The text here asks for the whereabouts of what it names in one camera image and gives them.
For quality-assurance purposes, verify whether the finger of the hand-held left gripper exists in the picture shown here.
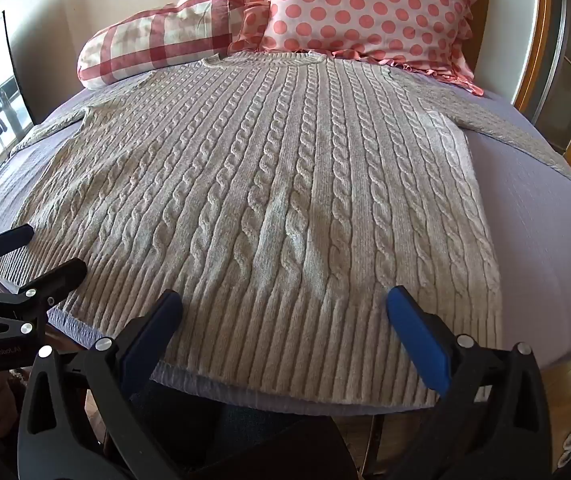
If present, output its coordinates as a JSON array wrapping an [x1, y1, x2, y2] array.
[[0, 258, 89, 346], [0, 224, 35, 287]]

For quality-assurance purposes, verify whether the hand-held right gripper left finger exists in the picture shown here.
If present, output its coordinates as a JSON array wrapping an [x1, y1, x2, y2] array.
[[18, 288, 185, 480]]

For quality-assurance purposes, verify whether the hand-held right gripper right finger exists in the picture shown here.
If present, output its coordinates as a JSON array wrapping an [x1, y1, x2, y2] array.
[[385, 285, 552, 480]]

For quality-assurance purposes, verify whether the beige cable knit sweater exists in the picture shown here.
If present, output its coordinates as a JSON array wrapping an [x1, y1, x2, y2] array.
[[0, 52, 571, 409]]

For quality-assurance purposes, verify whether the person's leg in jeans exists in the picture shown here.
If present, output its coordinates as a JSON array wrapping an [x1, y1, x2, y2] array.
[[130, 381, 349, 480]]

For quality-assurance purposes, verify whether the bed with lilac bedspread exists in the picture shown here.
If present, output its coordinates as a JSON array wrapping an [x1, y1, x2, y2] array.
[[0, 74, 571, 417]]

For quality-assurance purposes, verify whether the red white checked pillow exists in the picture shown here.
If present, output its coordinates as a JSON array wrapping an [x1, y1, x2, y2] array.
[[76, 0, 247, 92]]

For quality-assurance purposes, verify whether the pink polka dot pillow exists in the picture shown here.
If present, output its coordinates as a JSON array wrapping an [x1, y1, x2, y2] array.
[[227, 0, 489, 97]]

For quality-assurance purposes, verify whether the framed wall picture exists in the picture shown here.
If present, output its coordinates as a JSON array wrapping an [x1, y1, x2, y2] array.
[[0, 10, 37, 177]]

